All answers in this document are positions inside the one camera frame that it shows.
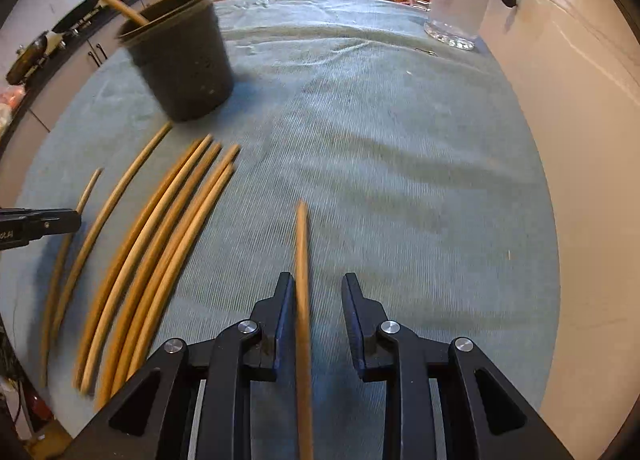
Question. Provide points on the blue-green table towel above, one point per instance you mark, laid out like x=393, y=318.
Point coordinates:
x=375, y=164

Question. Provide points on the black wok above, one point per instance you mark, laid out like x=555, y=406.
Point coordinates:
x=75, y=19

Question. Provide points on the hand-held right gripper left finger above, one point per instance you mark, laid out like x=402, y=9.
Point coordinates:
x=285, y=316

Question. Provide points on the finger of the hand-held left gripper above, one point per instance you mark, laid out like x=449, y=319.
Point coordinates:
x=50, y=222

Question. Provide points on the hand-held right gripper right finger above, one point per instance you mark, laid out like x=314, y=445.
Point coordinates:
x=352, y=325

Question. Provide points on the bunch of wooden chopsticks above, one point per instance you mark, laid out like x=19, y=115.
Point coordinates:
x=200, y=149

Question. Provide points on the black chopstick holder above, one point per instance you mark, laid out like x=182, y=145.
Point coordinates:
x=185, y=69

